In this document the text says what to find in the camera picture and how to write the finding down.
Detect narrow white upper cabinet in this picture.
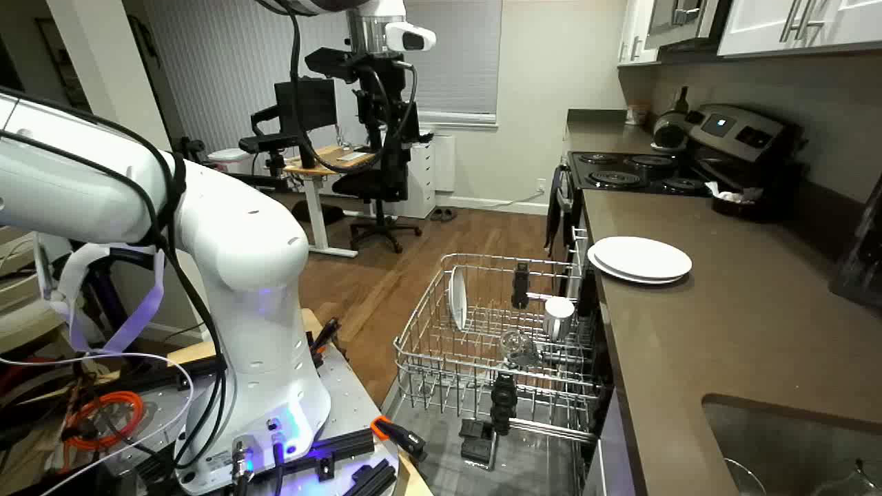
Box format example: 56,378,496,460
614,0,661,65

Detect stainless dishwasher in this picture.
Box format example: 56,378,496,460
384,223,636,496

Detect black plastic object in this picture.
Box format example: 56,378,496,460
487,368,522,434

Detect orange black handled tool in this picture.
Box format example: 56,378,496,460
370,412,431,463

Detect dark kettle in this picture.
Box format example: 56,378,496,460
649,84,707,154

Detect wooden desk white legs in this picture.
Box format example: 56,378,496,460
205,142,380,262

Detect wooden board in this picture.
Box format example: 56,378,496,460
164,305,325,368

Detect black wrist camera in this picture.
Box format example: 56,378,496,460
304,46,409,84

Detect grey robot mount table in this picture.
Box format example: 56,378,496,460
297,310,435,496

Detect white flat ribbon cable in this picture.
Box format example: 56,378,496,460
53,243,170,357

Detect white cloth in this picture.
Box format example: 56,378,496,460
704,176,766,205

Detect steel kitchen sink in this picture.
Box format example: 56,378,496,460
700,393,882,496

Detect orange cable coil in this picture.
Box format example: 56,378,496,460
64,387,148,453

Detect black office chair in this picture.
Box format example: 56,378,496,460
330,117,435,256
238,76,341,181

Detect white plate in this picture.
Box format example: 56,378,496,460
587,251,691,288
445,263,472,332
587,234,695,280

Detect black steel stove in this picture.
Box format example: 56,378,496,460
545,105,806,263

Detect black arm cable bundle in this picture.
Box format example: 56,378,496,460
0,84,235,470

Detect white mug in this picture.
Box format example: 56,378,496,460
527,288,578,343

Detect white drawer unit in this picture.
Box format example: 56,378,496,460
402,132,458,219

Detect steel range hood microwave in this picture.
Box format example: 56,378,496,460
643,0,733,55

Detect wire dishwasher rack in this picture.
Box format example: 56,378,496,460
392,251,614,447

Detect black clamp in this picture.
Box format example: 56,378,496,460
305,314,344,368
274,426,380,481

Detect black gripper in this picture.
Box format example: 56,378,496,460
356,76,410,154

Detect clear drinking glass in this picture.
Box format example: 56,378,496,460
501,328,545,368

